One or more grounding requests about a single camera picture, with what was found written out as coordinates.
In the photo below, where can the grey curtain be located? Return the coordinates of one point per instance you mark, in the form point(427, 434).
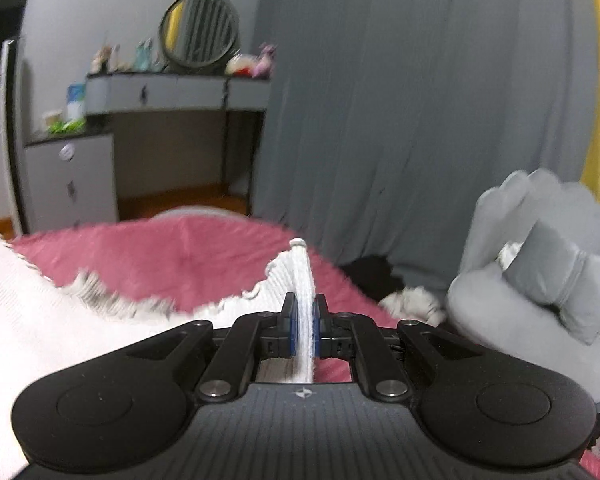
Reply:
point(405, 110)

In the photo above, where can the pink ribbed blanket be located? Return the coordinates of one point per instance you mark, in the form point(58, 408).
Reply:
point(180, 260)

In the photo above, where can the grey bow-shaped pillow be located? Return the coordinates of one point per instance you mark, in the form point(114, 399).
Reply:
point(555, 265)

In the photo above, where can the green packet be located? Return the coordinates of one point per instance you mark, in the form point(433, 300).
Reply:
point(67, 126)

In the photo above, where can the round black-framed mirror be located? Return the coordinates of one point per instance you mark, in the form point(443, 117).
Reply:
point(200, 30)

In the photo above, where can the grey shell-shaped chair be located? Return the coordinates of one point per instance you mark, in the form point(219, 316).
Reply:
point(495, 320)

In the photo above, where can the dark cloth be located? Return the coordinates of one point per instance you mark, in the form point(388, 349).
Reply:
point(370, 277)

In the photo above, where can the pink plush toy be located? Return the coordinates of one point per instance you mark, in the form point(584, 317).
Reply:
point(266, 62)

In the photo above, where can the white ribbed sweater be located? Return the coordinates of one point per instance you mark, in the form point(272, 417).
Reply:
point(40, 330)

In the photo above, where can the small white box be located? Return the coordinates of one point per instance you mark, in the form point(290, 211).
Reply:
point(52, 120)

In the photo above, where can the white fuzzy slipper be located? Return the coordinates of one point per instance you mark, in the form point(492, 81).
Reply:
point(415, 305)

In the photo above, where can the blue and white box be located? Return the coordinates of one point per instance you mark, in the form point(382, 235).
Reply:
point(76, 102)

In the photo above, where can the grey drawer cabinet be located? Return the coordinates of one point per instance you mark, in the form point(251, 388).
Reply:
point(75, 185)

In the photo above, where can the grey dressing table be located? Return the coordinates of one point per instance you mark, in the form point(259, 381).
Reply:
point(180, 92)

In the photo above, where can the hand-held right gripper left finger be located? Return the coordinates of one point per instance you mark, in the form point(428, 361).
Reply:
point(290, 327)

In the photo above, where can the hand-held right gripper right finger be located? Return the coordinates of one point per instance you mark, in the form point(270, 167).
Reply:
point(321, 327)

